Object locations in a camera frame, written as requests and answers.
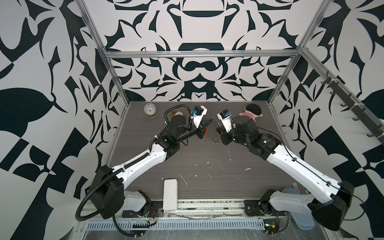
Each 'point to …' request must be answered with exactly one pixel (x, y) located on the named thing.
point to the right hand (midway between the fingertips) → (218, 127)
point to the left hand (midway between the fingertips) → (213, 115)
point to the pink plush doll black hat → (252, 110)
